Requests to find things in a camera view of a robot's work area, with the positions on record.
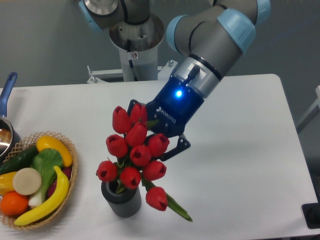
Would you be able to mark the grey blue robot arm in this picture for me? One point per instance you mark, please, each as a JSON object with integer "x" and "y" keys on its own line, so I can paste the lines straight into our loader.
{"x": 211, "y": 41}

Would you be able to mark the yellow banana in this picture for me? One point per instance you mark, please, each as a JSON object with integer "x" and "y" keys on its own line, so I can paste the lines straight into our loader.
{"x": 50, "y": 205}

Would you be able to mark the grey ribbed vase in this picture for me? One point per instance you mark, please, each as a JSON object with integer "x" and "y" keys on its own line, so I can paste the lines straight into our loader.
{"x": 125, "y": 204}

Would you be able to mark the white frame right edge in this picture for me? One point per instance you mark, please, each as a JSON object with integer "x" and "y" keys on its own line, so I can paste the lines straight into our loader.
{"x": 310, "y": 113}

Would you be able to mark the woven wicker basket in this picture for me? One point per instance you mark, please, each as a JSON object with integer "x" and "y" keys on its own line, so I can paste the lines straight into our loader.
{"x": 26, "y": 143}

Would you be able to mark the black device table edge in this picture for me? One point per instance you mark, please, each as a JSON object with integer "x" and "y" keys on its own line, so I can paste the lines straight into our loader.
{"x": 311, "y": 212}

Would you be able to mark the green bok choy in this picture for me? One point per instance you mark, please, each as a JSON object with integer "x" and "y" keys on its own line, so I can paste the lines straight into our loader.
{"x": 44, "y": 163}

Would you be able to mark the red tulip bouquet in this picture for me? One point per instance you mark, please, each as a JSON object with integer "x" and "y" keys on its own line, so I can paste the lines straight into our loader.
{"x": 137, "y": 160}

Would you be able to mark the dark red vegetable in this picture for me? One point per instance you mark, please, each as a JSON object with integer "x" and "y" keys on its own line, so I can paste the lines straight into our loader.
{"x": 68, "y": 172}

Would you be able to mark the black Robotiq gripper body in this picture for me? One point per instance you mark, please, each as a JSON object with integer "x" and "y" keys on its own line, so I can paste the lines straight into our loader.
{"x": 173, "y": 107}

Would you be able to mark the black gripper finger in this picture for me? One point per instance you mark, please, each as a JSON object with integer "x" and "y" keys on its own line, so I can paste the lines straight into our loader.
{"x": 137, "y": 110}
{"x": 182, "y": 145}

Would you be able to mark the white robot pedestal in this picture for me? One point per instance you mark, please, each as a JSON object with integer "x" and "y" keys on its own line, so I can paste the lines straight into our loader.
{"x": 138, "y": 52}

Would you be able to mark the beige round disc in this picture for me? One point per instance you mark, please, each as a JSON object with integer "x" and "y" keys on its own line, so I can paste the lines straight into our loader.
{"x": 27, "y": 181}

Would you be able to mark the yellow squash top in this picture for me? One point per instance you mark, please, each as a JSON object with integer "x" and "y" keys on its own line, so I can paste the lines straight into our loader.
{"x": 49, "y": 142}

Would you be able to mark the green cucumber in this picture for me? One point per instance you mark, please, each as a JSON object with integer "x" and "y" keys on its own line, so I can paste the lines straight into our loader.
{"x": 19, "y": 161}

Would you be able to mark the blue handled saucepan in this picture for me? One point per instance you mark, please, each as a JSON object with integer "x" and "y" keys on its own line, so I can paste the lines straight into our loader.
{"x": 8, "y": 136}

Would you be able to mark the yellow pepper left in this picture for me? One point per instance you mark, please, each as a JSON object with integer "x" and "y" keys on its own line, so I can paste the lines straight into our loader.
{"x": 6, "y": 183}

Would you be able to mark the orange fruit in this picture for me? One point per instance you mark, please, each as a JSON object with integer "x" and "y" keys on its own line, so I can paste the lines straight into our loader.
{"x": 13, "y": 204}

